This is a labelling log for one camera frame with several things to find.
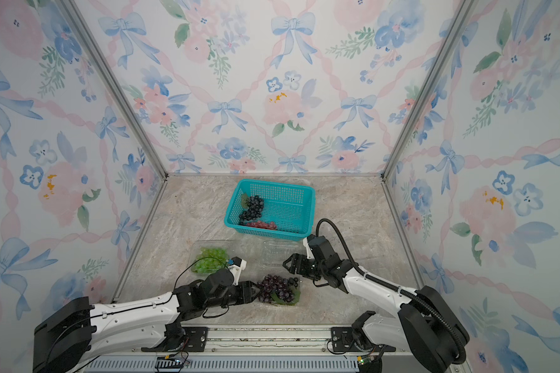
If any black corrugated cable conduit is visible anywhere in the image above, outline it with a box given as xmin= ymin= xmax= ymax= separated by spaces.
xmin=315 ymin=218 xmax=468 ymax=365

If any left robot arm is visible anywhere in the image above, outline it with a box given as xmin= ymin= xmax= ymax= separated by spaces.
xmin=33 ymin=266 xmax=261 ymax=372

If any red grape bunch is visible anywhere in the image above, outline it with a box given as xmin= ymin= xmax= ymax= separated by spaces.
xmin=243 ymin=221 xmax=278 ymax=230

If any dark purple grape bunch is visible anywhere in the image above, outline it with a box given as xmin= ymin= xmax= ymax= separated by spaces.
xmin=258 ymin=274 xmax=300 ymax=304

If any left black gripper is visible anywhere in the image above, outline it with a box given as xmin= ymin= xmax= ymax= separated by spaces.
xmin=207 ymin=279 xmax=265 ymax=309

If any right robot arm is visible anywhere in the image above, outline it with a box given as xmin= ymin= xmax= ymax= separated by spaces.
xmin=282 ymin=235 xmax=470 ymax=372

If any teal plastic basket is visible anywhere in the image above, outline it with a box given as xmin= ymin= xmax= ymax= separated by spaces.
xmin=224 ymin=179 xmax=316 ymax=241

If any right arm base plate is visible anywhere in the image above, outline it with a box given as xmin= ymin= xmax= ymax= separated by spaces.
xmin=327 ymin=326 xmax=397 ymax=354

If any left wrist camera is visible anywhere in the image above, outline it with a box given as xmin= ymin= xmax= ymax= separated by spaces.
xmin=228 ymin=256 xmax=247 ymax=286

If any green grape leaf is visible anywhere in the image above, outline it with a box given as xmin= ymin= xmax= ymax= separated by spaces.
xmin=271 ymin=290 xmax=301 ymax=306

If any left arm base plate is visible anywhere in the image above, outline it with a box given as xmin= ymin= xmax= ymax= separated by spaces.
xmin=141 ymin=324 xmax=209 ymax=353

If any green grape bunch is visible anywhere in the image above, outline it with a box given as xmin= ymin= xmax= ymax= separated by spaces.
xmin=191 ymin=247 xmax=230 ymax=274

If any clear plastic clamshell container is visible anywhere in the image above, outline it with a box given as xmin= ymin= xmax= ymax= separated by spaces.
xmin=189 ymin=240 xmax=236 ymax=276

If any aluminium front rail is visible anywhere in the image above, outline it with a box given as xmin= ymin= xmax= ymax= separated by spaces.
xmin=72 ymin=325 xmax=425 ymax=372

